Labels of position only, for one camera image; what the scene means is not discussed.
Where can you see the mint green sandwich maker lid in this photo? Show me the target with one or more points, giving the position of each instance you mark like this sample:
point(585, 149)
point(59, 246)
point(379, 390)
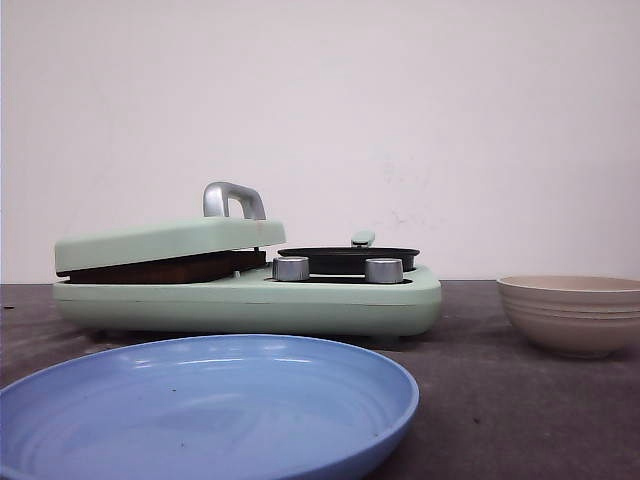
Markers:
point(233, 218)

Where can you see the white bread slice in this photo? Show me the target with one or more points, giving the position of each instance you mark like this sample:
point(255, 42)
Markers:
point(190, 269)
point(247, 260)

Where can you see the beige ribbed bowl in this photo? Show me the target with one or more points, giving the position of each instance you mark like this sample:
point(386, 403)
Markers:
point(578, 316)

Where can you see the mint green breakfast maker base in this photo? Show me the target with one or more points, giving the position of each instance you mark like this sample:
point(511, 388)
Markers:
point(253, 302)

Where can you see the black frying pan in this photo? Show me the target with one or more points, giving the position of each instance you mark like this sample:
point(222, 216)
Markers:
point(350, 260)

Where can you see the silver left control knob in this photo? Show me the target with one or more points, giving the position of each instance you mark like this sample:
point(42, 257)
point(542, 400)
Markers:
point(290, 269)

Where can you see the silver control knob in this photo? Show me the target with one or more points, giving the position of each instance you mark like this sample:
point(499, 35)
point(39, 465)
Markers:
point(384, 271)
point(290, 269)

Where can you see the silver right control knob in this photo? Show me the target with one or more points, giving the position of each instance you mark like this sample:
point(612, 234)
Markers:
point(384, 271)

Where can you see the blue plate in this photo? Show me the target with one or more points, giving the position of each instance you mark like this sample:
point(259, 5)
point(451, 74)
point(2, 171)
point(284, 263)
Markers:
point(211, 407)

